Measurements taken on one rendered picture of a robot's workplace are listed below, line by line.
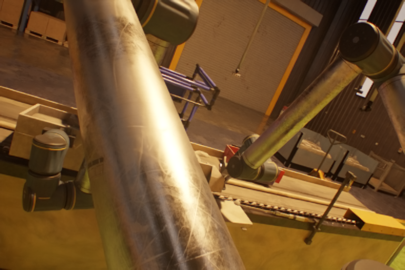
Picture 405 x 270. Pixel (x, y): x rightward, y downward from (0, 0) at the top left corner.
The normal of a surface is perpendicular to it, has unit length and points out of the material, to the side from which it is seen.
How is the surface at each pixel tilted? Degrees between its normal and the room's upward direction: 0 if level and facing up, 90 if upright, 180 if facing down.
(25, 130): 80
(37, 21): 90
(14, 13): 90
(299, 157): 90
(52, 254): 90
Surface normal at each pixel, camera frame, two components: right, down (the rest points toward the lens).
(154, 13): 0.49, 0.65
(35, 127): 0.36, 0.22
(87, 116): -0.59, -0.22
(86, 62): -0.41, -0.34
